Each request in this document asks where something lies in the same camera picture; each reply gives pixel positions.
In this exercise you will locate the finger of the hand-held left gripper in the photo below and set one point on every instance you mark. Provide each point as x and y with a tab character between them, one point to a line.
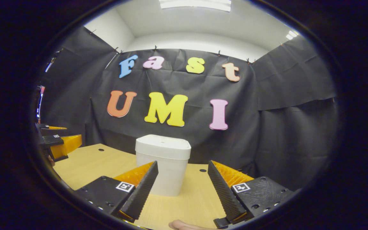
65	145
51	130

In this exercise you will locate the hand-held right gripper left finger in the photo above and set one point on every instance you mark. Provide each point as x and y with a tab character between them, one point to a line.
142	188

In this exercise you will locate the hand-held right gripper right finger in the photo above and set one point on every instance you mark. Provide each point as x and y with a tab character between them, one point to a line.
224	191

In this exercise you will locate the white desktop garbage bin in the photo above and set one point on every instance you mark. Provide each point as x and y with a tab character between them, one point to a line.
164	153

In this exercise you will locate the wooden desktop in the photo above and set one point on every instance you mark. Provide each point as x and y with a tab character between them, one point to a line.
85	163

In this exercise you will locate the computer monitor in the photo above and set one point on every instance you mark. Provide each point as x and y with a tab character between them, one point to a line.
39	105

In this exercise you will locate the black backdrop cloth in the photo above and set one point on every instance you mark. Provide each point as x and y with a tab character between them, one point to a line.
267	127

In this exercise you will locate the small ceiling light panel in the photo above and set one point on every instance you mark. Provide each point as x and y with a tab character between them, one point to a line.
291	34

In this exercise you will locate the large ceiling light panel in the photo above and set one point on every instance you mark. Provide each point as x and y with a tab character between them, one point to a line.
195	4

